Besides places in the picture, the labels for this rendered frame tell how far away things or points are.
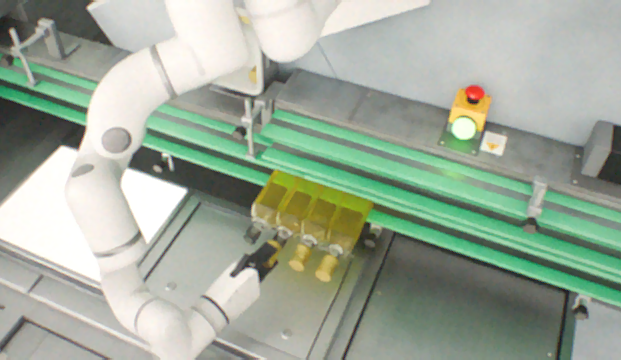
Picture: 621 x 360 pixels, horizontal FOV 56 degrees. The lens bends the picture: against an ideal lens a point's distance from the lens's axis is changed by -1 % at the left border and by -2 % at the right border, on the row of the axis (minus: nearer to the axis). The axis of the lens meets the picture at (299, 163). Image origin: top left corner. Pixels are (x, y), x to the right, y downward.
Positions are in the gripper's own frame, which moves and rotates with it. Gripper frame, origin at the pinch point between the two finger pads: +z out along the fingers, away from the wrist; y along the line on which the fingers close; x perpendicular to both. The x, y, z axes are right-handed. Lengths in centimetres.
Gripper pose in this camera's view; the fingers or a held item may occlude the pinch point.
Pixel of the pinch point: (266, 258)
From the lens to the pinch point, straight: 121.2
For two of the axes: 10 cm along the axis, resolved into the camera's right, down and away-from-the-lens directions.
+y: -0.1, -6.9, -7.2
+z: 6.2, -5.7, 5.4
